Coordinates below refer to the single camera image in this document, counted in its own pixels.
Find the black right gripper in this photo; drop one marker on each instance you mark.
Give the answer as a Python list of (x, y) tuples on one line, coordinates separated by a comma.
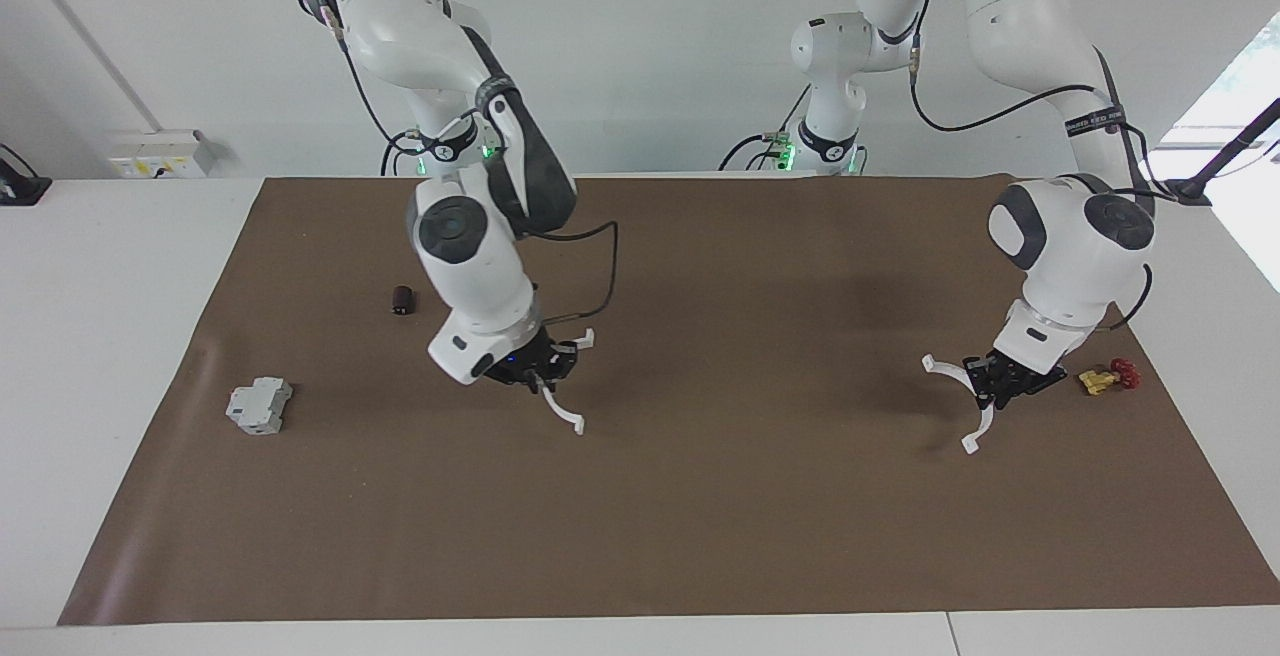
[(520, 361)]

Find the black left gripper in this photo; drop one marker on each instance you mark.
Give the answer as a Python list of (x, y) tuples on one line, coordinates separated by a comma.
[(1035, 376)]

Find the white half pipe clamp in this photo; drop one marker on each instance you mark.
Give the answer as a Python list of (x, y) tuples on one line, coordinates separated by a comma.
[(980, 431), (568, 418)]

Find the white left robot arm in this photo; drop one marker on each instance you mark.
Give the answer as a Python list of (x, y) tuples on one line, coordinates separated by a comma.
[(1070, 256)]

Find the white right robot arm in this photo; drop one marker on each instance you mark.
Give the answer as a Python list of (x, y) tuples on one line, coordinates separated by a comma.
[(470, 276)]

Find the dark brown small cylinder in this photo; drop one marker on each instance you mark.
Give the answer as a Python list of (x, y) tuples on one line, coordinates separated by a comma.
[(403, 300)]

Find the brown table mat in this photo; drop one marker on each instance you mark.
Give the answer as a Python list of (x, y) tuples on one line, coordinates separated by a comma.
[(700, 516)]

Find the black stand pole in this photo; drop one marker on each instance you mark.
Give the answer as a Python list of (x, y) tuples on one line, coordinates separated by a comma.
[(1195, 191)]

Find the white circuit breaker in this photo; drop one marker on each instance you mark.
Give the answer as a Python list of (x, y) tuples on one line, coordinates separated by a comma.
[(258, 408)]

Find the bright window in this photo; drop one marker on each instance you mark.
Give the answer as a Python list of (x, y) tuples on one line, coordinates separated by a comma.
[(1245, 136)]

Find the black device on table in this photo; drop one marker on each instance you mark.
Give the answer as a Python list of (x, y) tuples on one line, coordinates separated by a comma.
[(22, 188)]

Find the white wall socket box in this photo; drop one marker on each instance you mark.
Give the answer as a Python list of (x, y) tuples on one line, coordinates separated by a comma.
[(160, 154)]

